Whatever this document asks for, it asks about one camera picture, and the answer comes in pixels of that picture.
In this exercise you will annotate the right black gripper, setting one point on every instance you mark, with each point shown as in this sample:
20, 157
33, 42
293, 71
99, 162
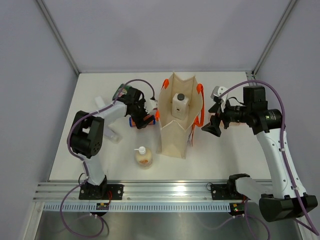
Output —
213, 127

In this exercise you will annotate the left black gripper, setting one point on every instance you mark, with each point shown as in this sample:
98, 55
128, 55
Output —
139, 121

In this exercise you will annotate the orange bottle blue cap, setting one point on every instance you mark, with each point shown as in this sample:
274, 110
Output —
142, 122

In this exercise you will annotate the clear silver pouch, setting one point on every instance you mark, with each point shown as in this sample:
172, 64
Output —
111, 134

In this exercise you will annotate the green dish soap bottle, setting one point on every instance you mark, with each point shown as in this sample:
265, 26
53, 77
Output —
122, 90

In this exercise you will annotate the cream canvas bag orange handles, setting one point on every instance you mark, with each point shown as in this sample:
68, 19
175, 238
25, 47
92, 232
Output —
175, 134

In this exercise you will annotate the cream pump lotion bottle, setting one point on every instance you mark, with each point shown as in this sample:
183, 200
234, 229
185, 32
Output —
143, 157

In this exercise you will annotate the white bottle black cap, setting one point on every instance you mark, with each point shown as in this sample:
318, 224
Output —
180, 106

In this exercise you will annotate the white tube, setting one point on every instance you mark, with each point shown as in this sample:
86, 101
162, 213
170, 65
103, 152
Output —
100, 103

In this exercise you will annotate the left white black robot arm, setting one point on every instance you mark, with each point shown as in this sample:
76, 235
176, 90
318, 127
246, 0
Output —
85, 139

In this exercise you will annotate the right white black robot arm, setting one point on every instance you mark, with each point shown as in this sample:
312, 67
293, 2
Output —
288, 198

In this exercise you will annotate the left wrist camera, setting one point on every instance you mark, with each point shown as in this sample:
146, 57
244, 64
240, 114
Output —
151, 106

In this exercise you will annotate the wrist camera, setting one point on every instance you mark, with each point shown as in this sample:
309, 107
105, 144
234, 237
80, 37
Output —
151, 106
218, 91

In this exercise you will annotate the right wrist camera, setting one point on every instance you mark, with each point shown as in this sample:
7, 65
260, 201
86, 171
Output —
218, 91

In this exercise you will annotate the aluminium rail frame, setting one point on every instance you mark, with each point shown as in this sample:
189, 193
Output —
141, 197

